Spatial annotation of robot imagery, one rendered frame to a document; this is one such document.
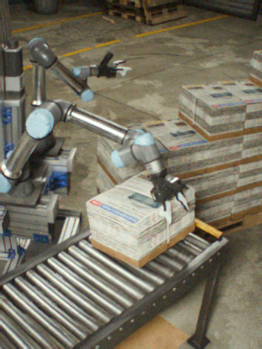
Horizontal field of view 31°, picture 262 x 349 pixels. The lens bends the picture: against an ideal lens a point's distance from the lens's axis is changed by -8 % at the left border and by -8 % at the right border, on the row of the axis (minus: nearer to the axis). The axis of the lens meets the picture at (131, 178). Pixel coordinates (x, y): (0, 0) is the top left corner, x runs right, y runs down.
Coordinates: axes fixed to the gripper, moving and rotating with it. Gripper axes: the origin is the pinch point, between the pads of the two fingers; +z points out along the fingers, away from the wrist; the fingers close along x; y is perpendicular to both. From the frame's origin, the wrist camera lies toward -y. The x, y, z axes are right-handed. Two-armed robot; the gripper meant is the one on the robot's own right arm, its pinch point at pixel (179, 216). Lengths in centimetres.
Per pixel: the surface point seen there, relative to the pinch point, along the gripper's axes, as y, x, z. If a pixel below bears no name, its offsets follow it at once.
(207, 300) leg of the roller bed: 29, -22, 59
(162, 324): 73, -20, 77
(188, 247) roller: 15.6, -11.6, 20.2
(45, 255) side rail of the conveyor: 47, 40, -3
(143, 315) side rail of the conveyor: 6.7, 31.8, 30.3
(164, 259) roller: 18.1, 1.9, 18.7
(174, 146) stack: 64, -73, -16
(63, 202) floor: 187, -61, -1
